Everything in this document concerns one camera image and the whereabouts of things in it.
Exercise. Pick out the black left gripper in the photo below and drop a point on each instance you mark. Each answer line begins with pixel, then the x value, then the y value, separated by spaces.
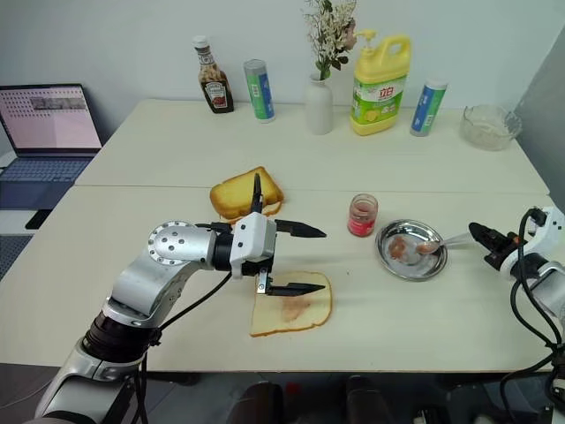
pixel 260 267

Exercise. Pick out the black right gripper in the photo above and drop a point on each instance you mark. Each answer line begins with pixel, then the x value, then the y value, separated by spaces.
pixel 507 249

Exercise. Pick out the metal spoon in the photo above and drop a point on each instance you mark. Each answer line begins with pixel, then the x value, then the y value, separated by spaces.
pixel 450 240

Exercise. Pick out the toast bread slices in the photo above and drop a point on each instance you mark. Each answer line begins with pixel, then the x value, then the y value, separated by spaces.
pixel 304 318

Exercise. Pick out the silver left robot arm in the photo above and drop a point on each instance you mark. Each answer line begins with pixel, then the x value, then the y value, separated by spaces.
pixel 150 282

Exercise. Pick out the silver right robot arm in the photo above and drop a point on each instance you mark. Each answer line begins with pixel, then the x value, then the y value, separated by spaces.
pixel 549 287

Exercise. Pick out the glass jar of red jam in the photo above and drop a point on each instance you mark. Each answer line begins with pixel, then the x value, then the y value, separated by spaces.
pixel 362 221

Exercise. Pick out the round metal plate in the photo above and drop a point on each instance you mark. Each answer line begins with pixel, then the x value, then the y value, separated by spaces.
pixel 415 267

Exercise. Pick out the clear glass bowl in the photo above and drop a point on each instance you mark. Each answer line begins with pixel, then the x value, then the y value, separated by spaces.
pixel 490 132

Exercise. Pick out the blue green cylindrical can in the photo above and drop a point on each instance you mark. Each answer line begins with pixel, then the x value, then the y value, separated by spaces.
pixel 427 108
pixel 260 93

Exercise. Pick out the white ceramic vase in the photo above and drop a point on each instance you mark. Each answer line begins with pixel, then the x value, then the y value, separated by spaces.
pixel 319 108

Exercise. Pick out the yellow detergent pump bottle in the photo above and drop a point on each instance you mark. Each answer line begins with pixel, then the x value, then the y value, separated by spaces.
pixel 379 93

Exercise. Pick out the ketchup bottle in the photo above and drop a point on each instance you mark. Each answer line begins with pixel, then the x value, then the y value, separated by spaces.
pixel 216 88

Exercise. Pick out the dried flower bouquet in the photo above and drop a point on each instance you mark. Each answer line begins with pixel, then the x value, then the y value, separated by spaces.
pixel 329 40

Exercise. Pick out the black phone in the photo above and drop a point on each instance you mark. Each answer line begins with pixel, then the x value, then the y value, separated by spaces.
pixel 37 218

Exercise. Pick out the open laptop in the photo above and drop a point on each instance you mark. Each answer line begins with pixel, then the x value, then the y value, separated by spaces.
pixel 48 119

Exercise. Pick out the grey textured mat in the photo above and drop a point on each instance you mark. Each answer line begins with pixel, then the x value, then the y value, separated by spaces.
pixel 11 256

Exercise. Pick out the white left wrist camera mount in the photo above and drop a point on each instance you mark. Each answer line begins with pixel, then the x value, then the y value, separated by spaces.
pixel 251 238

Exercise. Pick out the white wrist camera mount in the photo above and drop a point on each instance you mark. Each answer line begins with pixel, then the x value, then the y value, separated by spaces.
pixel 251 238
pixel 552 229

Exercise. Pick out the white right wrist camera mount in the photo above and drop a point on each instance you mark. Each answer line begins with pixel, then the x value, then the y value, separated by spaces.
pixel 552 229

